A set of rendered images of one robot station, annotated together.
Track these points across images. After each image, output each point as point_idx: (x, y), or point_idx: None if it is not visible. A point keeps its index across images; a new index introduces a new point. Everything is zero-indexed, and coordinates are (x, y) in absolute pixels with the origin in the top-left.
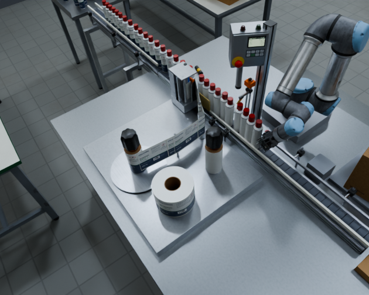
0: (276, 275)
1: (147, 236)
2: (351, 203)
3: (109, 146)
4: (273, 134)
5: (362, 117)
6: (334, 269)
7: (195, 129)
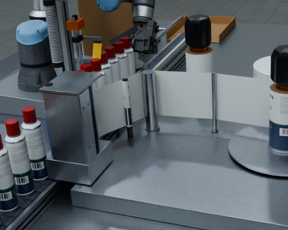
0: None
1: None
2: (170, 25)
3: None
4: (149, 15)
5: (7, 70)
6: (230, 47)
7: (170, 91)
